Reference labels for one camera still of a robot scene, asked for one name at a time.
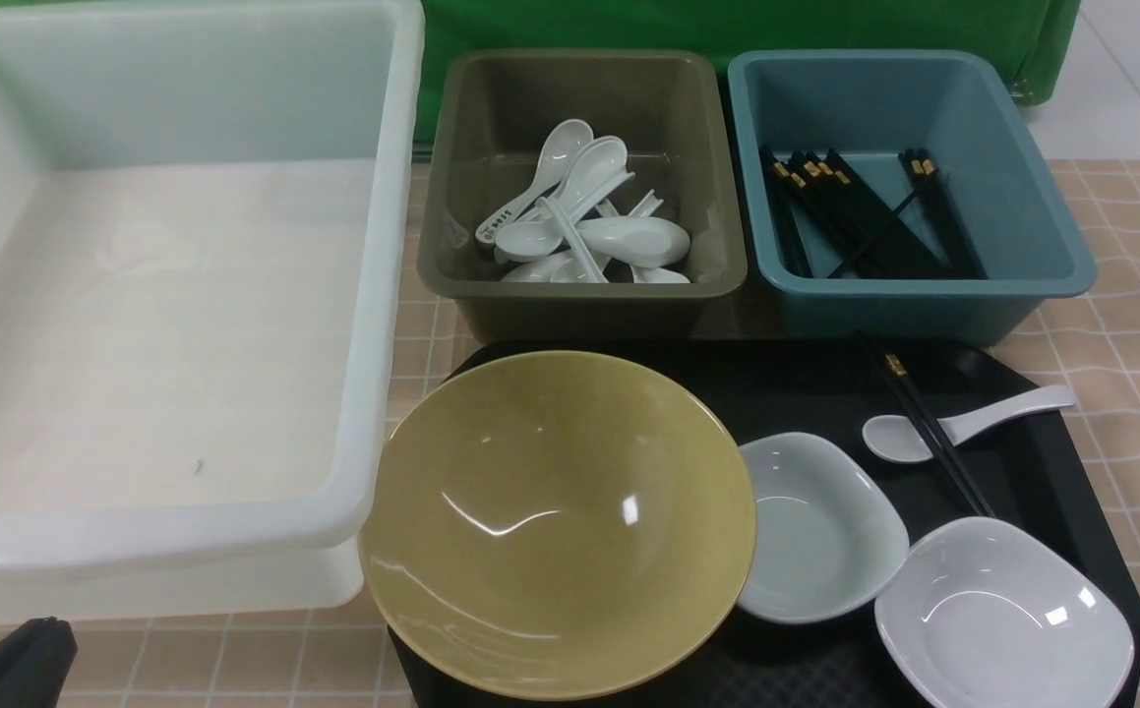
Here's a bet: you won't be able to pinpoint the large white plastic tub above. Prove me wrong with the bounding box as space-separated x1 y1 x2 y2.
0 1 424 626

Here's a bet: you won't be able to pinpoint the black plastic serving tray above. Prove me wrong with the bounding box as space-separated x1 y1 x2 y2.
388 339 1140 708

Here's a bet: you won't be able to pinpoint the white spoon in bin middle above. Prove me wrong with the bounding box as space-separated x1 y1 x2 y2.
495 136 628 265

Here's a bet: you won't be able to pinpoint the black chopsticks bundle in bin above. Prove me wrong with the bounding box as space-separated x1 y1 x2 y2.
758 145 988 279

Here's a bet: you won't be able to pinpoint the white spoon in bin top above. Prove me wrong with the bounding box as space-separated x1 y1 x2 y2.
474 117 595 247

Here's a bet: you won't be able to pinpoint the white square dish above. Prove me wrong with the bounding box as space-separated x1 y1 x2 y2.
874 516 1135 707

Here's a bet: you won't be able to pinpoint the yellow noodle bowl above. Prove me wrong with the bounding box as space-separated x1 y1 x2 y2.
358 350 757 702

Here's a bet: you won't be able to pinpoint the pale green square dish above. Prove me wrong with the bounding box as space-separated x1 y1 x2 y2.
739 432 911 624

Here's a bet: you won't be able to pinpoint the white ceramic soup spoon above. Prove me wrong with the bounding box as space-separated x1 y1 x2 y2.
862 385 1078 463

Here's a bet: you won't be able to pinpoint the teal plastic bin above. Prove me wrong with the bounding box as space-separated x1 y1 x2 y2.
726 50 1099 345

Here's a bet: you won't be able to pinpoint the white spoon in bin right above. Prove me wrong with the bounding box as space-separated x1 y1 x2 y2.
575 215 690 267

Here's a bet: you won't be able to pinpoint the olive plastic bin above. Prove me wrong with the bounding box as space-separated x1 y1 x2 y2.
417 48 749 342

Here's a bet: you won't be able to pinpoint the green cloth backdrop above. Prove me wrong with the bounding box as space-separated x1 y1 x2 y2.
415 1 1078 144

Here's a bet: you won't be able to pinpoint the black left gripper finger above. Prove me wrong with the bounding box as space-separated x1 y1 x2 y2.
0 618 78 707

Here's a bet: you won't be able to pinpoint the white spoon in bin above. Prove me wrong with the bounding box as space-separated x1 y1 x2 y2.
575 215 690 267
474 117 595 247
495 136 628 265

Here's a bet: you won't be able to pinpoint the checkered beige tablecloth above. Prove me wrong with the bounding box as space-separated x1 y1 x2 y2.
0 157 1140 708

